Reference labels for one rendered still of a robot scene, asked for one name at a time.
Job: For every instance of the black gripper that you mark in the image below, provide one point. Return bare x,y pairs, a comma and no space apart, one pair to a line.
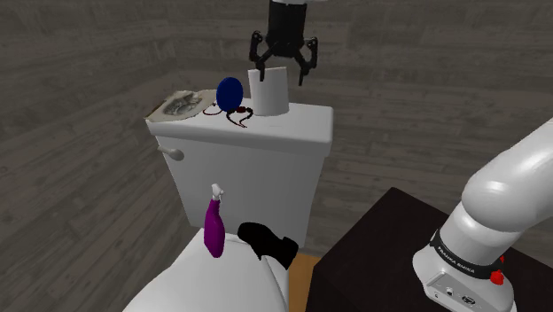
286,26

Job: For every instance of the blue round ball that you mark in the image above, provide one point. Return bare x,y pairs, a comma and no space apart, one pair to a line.
229,93

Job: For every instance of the orange floor mat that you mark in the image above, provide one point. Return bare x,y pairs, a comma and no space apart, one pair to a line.
300,281

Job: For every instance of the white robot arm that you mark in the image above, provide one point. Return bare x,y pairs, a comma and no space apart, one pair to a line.
497,190

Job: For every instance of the white toilet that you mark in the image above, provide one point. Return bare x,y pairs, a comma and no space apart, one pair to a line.
246,173

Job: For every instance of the purple spray bottle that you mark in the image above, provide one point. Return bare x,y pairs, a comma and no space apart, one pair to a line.
214,229

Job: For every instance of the dark robot stand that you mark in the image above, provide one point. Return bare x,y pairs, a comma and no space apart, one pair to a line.
376,259

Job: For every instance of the black shoe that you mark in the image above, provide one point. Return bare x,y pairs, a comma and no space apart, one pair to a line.
268,242

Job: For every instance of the white paper roll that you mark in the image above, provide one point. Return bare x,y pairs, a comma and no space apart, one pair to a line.
270,93

